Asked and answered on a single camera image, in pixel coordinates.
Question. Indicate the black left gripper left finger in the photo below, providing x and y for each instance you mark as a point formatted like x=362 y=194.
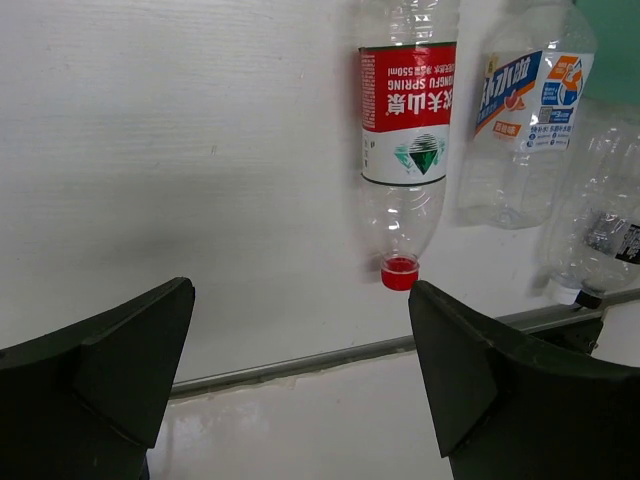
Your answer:
x=87 y=401

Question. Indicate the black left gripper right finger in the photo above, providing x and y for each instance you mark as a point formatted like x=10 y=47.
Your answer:
x=508 y=405

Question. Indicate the clear bottle black label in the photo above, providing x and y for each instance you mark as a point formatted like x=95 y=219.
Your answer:
x=591 y=242

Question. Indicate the blue label plastic bottle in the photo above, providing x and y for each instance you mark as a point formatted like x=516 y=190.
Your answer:
x=536 y=66

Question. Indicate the red label plastic bottle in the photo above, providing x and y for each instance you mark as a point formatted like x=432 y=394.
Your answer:
x=406 y=67

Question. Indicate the green plastic bin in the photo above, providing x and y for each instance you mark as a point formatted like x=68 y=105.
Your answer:
x=614 y=77

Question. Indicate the aluminium table edge rail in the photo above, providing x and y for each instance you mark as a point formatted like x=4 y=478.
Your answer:
x=529 y=322

